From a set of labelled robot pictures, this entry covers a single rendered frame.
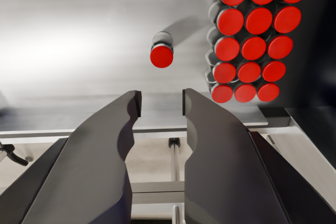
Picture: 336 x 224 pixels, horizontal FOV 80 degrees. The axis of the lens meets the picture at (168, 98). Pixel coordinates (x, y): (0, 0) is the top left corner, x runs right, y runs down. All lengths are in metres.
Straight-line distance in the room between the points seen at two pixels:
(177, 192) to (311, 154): 0.90
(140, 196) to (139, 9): 0.99
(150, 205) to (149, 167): 0.69
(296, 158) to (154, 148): 1.36
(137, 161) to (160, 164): 0.18
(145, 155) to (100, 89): 1.42
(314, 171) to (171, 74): 0.18
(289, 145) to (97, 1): 0.27
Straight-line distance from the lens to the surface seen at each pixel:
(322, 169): 0.26
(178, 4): 0.22
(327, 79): 0.31
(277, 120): 0.29
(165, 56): 0.18
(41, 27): 0.26
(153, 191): 1.13
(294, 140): 0.29
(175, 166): 1.23
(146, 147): 1.59
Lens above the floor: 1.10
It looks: 58 degrees down
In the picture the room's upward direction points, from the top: 180 degrees clockwise
